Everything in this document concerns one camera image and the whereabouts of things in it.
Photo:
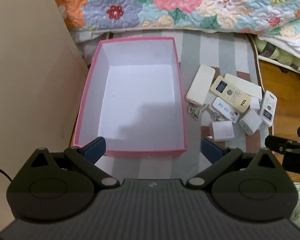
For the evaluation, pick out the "pink cardboard box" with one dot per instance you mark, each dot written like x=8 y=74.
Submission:
x=137 y=92

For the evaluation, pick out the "cream remote control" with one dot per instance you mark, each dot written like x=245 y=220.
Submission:
x=236 y=97

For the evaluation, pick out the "white remote with red panel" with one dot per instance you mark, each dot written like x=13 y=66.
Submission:
x=250 y=87

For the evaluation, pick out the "white remote red button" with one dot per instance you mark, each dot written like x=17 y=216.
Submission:
x=222 y=107

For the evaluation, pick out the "small cream adapter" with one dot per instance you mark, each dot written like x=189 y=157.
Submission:
x=255 y=103

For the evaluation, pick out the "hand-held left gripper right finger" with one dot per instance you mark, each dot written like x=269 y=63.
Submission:
x=211 y=150

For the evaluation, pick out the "white bed sheet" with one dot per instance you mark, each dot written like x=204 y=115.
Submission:
x=285 y=45

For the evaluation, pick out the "floral quilt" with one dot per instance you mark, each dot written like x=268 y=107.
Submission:
x=190 y=5

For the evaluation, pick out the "beige cardboard panel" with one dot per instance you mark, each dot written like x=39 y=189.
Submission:
x=27 y=80

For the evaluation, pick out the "white charger cube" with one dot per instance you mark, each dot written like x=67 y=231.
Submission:
x=222 y=131
x=251 y=121

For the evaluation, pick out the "striped rug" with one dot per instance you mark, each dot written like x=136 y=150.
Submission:
x=207 y=50

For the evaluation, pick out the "white power bank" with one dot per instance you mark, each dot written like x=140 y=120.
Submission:
x=200 y=85

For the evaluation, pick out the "silver key bunch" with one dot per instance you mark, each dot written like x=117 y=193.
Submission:
x=196 y=110

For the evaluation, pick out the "small white remote control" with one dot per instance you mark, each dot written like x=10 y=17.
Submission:
x=267 y=105

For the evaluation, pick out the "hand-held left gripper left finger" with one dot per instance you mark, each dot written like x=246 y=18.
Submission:
x=96 y=148

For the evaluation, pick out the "white scalloped cloth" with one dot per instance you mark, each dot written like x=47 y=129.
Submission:
x=90 y=36

